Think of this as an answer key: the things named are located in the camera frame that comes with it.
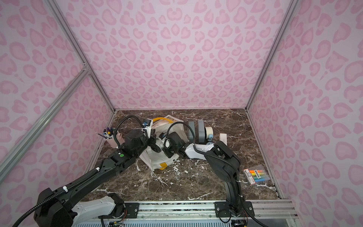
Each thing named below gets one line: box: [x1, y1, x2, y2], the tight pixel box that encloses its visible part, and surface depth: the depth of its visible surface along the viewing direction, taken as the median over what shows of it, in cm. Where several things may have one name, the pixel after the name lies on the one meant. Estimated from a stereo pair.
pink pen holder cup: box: [103, 127, 118, 149], surface depth 92 cm
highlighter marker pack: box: [242, 164, 271, 186], surface depth 85 cm
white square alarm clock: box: [219, 133, 228, 147], surface depth 97 cm
